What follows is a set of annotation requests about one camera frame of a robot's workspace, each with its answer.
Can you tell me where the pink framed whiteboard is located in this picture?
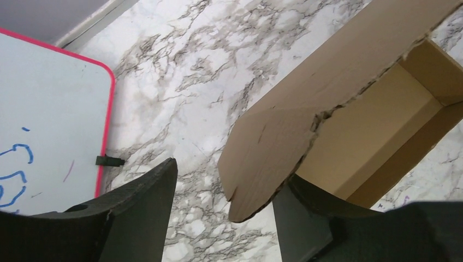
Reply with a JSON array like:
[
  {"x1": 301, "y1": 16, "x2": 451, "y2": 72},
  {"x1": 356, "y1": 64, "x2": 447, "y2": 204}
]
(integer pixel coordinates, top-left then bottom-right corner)
[{"x1": 1, "y1": 29, "x2": 115, "y2": 216}]

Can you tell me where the black whiteboard stand clip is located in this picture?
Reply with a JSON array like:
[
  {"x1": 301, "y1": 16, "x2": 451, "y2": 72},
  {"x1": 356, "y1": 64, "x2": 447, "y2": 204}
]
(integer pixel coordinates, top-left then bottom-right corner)
[{"x1": 96, "y1": 155, "x2": 126, "y2": 167}]

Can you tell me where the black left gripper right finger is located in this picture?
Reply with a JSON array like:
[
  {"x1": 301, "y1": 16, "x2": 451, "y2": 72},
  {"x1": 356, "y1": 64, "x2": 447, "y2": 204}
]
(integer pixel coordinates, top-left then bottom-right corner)
[{"x1": 272, "y1": 175, "x2": 462, "y2": 261}]

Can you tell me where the brown cardboard box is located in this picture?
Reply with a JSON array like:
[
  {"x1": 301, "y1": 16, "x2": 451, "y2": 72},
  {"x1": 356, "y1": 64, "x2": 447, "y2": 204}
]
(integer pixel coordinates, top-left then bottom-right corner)
[{"x1": 218, "y1": 1, "x2": 462, "y2": 223}]

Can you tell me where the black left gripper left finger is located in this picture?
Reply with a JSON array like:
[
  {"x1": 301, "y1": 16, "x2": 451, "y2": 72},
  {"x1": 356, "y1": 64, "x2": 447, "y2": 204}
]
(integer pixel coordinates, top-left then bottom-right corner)
[{"x1": 1, "y1": 158, "x2": 178, "y2": 261}]

